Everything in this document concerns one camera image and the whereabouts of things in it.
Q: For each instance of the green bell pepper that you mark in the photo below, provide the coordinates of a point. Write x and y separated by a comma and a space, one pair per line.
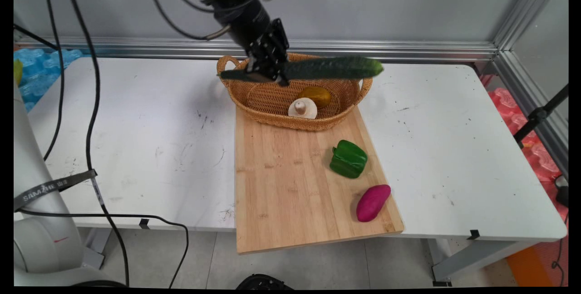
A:
348, 159

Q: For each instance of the slanted aluminium frame post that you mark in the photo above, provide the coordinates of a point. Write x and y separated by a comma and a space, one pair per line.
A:
526, 17

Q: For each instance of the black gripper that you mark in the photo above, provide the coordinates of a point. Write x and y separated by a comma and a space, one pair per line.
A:
247, 19

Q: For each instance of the long dark green cucumber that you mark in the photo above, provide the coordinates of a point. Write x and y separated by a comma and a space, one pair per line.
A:
336, 68

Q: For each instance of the grey upright table leg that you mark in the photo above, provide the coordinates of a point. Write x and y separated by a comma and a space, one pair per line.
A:
96, 246

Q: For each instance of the grey slanted table leg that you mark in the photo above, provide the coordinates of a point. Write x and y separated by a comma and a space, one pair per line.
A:
476, 257

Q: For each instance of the purple sweet potato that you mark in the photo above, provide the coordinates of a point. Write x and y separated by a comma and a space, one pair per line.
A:
372, 203

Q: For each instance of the black round object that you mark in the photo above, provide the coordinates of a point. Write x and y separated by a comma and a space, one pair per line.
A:
264, 282

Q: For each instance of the black tripod stand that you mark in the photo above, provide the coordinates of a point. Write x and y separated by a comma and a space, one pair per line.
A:
540, 113

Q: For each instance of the red foam sheet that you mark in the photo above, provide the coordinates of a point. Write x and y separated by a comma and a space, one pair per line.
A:
522, 126

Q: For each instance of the small black edge clip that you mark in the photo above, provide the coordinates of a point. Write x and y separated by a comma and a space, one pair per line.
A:
144, 223
473, 234

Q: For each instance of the wooden cutting board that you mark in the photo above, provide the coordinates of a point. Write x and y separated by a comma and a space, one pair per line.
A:
290, 185

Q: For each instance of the yellow-green object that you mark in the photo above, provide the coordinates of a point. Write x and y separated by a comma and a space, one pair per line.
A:
17, 71

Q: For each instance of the white mushroom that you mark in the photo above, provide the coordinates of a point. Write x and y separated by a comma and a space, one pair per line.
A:
302, 109

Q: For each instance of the horizontal aluminium frame rail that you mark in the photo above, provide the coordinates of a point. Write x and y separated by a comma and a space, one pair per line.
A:
136, 44

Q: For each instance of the small black device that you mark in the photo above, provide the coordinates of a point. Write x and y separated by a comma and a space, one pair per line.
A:
563, 194

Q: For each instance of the blue foam sheet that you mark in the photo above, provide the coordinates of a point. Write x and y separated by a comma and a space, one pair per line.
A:
38, 69

